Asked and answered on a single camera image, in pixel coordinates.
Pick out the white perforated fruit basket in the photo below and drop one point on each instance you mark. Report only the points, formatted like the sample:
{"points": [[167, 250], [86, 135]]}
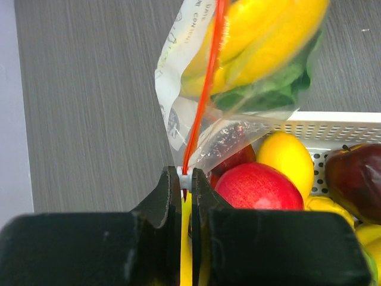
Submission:
{"points": [[324, 132]]}

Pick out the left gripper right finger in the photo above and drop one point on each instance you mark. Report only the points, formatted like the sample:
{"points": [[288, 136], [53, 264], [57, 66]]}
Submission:
{"points": [[270, 247]]}

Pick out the lone yellow banana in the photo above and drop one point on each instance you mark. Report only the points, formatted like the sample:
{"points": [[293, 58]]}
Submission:
{"points": [[366, 233]]}

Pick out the yellow lemon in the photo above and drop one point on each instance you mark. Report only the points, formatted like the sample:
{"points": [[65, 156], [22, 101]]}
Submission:
{"points": [[287, 154]]}

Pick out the dark red mangosteen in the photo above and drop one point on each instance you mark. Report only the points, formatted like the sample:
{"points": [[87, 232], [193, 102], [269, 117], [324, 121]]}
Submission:
{"points": [[352, 176]]}

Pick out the single yellow banana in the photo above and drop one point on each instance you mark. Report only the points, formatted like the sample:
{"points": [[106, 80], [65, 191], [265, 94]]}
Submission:
{"points": [[186, 244]]}

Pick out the clear zip top bag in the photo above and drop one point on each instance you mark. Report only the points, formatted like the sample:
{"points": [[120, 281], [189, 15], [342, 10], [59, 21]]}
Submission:
{"points": [[201, 135]]}

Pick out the red apple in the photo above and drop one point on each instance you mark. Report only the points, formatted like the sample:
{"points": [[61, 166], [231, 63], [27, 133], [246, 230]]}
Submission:
{"points": [[258, 186]]}

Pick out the yellow banana bunch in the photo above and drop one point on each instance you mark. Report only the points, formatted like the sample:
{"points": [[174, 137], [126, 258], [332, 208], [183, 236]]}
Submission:
{"points": [[260, 37]]}

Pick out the small green cabbage ball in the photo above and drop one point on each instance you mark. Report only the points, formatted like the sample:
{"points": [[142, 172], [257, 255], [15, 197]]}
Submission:
{"points": [[372, 265]]}

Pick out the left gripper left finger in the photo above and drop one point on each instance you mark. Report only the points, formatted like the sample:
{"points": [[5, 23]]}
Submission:
{"points": [[139, 247]]}

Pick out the small yellow banana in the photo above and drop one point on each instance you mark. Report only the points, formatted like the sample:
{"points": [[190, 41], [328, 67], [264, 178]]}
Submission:
{"points": [[325, 204]]}

